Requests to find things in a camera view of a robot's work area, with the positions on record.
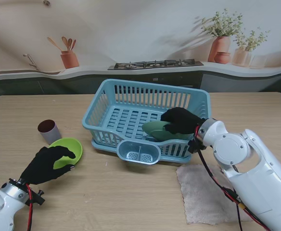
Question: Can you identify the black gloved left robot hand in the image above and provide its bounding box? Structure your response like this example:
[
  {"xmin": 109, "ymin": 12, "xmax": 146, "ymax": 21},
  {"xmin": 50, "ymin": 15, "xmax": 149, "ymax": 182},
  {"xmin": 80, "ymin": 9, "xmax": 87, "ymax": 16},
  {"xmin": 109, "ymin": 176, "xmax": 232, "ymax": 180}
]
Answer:
[{"xmin": 20, "ymin": 145, "xmax": 76, "ymax": 185}]

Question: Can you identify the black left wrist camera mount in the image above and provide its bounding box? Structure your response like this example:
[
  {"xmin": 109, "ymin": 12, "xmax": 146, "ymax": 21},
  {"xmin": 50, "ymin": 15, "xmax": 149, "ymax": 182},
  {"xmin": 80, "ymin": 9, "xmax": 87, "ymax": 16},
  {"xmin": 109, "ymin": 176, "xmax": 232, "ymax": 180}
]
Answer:
[{"xmin": 25, "ymin": 189, "xmax": 46, "ymax": 206}]

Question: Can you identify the red black right arm cable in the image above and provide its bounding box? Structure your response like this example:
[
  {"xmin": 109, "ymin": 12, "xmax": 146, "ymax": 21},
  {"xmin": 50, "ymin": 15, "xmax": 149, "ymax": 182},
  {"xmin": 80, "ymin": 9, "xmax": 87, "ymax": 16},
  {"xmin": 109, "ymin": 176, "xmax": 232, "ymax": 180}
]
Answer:
[{"xmin": 193, "ymin": 125, "xmax": 271, "ymax": 231}]

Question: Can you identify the blue plastic dish rack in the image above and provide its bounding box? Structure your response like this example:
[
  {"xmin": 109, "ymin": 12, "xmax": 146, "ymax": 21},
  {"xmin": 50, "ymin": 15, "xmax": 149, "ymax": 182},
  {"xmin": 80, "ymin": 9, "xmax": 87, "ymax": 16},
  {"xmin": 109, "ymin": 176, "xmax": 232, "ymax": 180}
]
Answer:
[{"xmin": 81, "ymin": 78, "xmax": 215, "ymax": 159}]

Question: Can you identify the pale green plate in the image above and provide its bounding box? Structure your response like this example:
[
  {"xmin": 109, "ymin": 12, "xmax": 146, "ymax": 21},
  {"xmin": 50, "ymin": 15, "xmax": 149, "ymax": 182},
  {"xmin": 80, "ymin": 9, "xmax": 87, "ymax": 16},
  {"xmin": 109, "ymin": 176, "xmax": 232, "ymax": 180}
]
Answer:
[{"xmin": 141, "ymin": 121, "xmax": 194, "ymax": 142}]

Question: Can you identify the blue cutlery holder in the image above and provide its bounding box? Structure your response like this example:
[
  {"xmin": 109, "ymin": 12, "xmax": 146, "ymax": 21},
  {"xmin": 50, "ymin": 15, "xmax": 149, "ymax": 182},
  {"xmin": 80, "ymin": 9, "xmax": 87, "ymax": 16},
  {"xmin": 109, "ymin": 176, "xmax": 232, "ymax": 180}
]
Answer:
[{"xmin": 117, "ymin": 140, "xmax": 161, "ymax": 166}]

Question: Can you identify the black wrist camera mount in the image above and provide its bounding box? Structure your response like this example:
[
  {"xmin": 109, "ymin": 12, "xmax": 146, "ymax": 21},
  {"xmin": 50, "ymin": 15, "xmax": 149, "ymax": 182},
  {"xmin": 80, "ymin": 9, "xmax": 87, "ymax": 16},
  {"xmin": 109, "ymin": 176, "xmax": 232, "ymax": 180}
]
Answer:
[
  {"xmin": 25, "ymin": 189, "xmax": 46, "ymax": 206},
  {"xmin": 188, "ymin": 138, "xmax": 206, "ymax": 154}
]

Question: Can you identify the red black arm cable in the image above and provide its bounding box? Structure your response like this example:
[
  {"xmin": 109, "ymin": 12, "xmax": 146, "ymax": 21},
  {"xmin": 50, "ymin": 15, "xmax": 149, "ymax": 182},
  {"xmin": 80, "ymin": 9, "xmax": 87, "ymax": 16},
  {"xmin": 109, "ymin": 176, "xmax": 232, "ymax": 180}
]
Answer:
[
  {"xmin": 193, "ymin": 125, "xmax": 271, "ymax": 231},
  {"xmin": 26, "ymin": 184, "xmax": 35, "ymax": 231}
]

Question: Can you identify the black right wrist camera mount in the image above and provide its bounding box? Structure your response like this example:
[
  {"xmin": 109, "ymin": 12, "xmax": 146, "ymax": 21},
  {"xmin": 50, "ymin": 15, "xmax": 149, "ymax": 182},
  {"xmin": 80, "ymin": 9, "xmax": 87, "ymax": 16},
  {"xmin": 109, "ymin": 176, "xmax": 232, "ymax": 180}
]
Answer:
[{"xmin": 188, "ymin": 138, "xmax": 206, "ymax": 154}]

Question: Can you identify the lime green bowl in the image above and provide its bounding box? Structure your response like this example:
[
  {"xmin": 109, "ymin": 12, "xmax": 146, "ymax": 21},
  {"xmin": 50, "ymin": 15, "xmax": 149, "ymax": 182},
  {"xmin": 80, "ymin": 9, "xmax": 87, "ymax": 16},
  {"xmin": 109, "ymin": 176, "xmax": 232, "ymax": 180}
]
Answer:
[{"xmin": 48, "ymin": 137, "xmax": 84, "ymax": 170}]

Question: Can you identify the pinkish beige cleaning cloth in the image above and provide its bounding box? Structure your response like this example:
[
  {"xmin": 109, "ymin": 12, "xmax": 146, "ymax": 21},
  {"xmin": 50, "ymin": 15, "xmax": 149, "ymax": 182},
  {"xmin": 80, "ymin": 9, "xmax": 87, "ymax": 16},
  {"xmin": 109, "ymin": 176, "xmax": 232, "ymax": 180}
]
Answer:
[{"xmin": 176, "ymin": 164, "xmax": 254, "ymax": 226}]

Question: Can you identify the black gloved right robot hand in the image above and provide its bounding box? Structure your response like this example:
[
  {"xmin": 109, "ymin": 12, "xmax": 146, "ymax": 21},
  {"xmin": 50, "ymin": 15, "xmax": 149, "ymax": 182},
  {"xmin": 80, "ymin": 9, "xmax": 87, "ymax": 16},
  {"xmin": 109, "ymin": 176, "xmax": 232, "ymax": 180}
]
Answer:
[{"xmin": 160, "ymin": 107, "xmax": 206, "ymax": 135}]

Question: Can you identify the purple cup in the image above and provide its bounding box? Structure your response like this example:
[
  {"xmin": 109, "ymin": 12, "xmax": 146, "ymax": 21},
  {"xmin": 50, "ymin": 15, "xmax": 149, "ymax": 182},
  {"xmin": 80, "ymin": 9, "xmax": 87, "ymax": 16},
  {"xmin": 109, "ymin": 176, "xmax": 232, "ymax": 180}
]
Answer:
[{"xmin": 37, "ymin": 119, "xmax": 61, "ymax": 142}]

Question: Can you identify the red black left arm cable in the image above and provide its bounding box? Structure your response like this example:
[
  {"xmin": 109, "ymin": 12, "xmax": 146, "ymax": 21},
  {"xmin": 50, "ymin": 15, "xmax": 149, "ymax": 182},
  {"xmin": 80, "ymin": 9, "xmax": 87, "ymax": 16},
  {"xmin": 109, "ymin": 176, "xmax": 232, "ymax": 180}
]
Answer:
[{"xmin": 26, "ymin": 184, "xmax": 35, "ymax": 231}]

